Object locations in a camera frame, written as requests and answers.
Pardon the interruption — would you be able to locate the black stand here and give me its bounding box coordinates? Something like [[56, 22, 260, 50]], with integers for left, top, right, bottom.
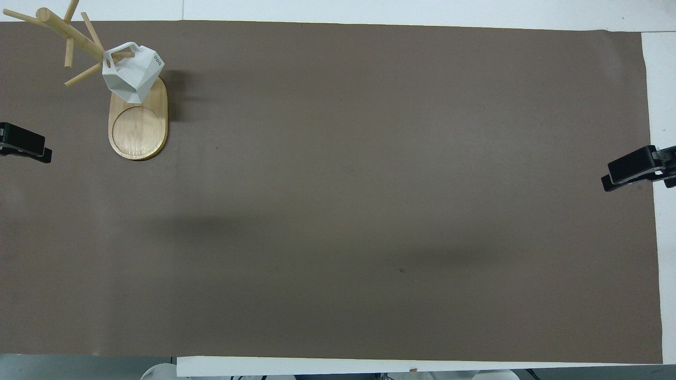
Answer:
[[0, 122, 53, 164], [600, 145, 676, 193]]

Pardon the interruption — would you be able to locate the wooden cup rack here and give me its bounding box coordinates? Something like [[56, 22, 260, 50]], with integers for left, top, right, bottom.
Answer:
[[2, 0, 169, 162]]

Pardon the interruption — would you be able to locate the white faceted cup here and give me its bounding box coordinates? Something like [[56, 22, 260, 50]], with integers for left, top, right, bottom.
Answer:
[[101, 42, 166, 105]]

